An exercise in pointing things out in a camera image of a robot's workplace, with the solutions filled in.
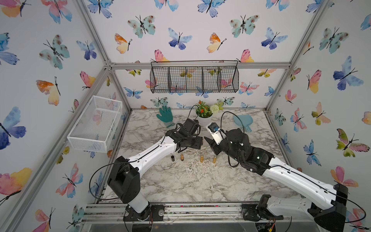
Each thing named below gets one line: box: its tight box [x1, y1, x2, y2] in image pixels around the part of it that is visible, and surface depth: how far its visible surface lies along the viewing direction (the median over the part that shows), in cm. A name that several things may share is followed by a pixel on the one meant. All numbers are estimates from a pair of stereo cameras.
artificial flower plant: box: [195, 99, 224, 118], surface depth 101 cm
